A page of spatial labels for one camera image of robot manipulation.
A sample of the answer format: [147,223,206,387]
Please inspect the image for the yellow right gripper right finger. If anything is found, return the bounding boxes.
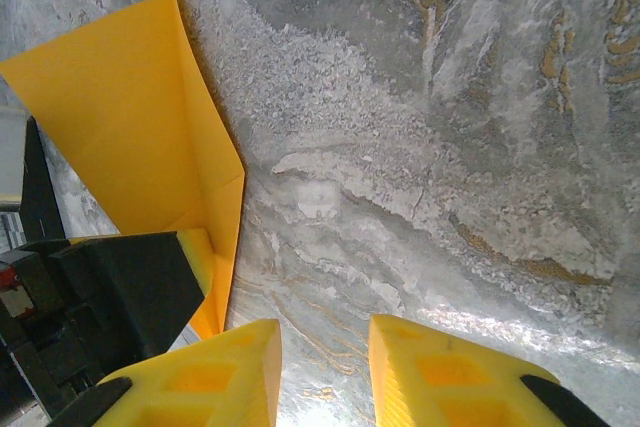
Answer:
[368,314,614,427]

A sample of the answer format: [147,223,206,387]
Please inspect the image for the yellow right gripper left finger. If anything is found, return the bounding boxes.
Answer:
[49,318,285,427]

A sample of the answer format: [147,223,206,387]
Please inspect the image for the orange cloth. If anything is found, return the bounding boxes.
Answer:
[0,0,247,341]

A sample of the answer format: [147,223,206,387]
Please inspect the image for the black white chessboard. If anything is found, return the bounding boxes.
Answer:
[0,211,25,252]

